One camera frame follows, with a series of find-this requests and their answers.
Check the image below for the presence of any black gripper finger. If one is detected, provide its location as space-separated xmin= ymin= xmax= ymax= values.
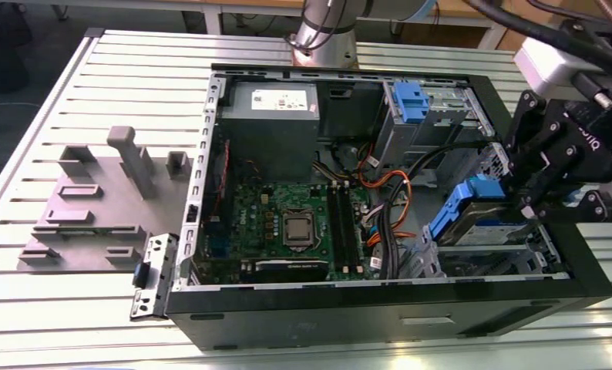
xmin=504 ymin=89 xmax=578 ymax=210
xmin=520 ymin=180 xmax=612 ymax=225

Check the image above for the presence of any hard disk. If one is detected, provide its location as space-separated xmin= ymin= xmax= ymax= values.
xmin=426 ymin=173 xmax=546 ymax=250

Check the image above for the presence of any metal disk bay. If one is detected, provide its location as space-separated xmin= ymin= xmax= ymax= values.
xmin=420 ymin=223 xmax=547 ymax=278

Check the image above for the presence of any grey metal drive cage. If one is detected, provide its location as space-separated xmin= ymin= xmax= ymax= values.
xmin=374 ymin=79 xmax=496 ymax=167

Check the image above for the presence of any brown wooden cabinet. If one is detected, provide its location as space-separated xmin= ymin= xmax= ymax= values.
xmin=496 ymin=0 xmax=612 ymax=53

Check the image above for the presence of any blue drive cage latch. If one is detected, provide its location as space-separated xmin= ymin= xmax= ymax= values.
xmin=392 ymin=82 xmax=430 ymax=125

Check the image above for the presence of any black RAM slot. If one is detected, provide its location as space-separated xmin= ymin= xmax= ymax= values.
xmin=326 ymin=180 xmax=351 ymax=274

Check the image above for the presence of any green motherboard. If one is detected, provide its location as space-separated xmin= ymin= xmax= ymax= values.
xmin=190 ymin=180 xmax=388 ymax=282

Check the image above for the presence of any CPU socket with metal cover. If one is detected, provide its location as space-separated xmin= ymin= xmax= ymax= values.
xmin=278 ymin=207 xmax=320 ymax=254

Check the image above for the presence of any grey power supply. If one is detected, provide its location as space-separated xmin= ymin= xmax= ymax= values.
xmin=216 ymin=80 xmax=320 ymax=184

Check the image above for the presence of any silver CPU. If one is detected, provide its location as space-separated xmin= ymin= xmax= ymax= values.
xmin=283 ymin=217 xmax=314 ymax=242

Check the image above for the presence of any black PC case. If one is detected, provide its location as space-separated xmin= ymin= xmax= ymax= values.
xmin=163 ymin=63 xmax=612 ymax=352

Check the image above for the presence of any black graphics card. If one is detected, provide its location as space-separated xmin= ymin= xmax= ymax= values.
xmin=240 ymin=258 xmax=331 ymax=282

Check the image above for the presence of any grey parts rack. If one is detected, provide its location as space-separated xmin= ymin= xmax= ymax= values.
xmin=16 ymin=125 xmax=195 ymax=277

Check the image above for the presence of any green RAM stick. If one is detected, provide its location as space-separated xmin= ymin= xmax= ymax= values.
xmin=55 ymin=228 xmax=114 ymax=236

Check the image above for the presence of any black office chair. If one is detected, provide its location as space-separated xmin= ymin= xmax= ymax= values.
xmin=0 ymin=0 xmax=32 ymax=93

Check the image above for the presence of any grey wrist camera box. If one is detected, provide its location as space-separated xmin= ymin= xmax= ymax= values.
xmin=512 ymin=38 xmax=602 ymax=101

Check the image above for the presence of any wooden desk with white frame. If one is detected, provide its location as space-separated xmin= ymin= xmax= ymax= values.
xmin=180 ymin=0 xmax=522 ymax=51

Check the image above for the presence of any orange wire bundle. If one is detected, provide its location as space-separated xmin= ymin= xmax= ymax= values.
xmin=355 ymin=169 xmax=419 ymax=247

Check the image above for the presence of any black cable bundle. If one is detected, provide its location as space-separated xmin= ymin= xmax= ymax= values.
xmin=374 ymin=140 xmax=496 ymax=281

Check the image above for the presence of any yellow black wire bundle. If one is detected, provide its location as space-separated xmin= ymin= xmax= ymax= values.
xmin=312 ymin=161 xmax=360 ymax=182

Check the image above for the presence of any metal expansion slot bracket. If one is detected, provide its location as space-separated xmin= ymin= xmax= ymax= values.
xmin=127 ymin=232 xmax=178 ymax=321

